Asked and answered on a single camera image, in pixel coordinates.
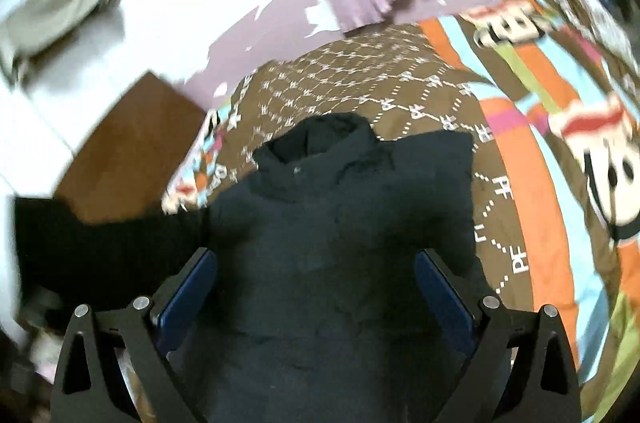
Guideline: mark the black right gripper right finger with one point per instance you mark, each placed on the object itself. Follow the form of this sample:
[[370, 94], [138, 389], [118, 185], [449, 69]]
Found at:
[[516, 365]]

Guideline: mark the brown wooden headboard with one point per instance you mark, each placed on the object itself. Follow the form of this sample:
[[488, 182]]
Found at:
[[125, 164]]

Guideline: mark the colourful patterned bed cover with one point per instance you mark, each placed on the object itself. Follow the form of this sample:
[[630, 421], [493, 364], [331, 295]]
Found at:
[[550, 95]]

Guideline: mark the grey cloth on wall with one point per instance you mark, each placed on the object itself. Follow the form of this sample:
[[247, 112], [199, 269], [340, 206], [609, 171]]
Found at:
[[33, 26]]

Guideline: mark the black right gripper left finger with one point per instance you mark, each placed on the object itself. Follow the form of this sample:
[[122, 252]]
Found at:
[[88, 384]]

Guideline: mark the large black jacket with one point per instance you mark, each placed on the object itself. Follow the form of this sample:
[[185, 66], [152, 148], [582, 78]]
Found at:
[[315, 314]]

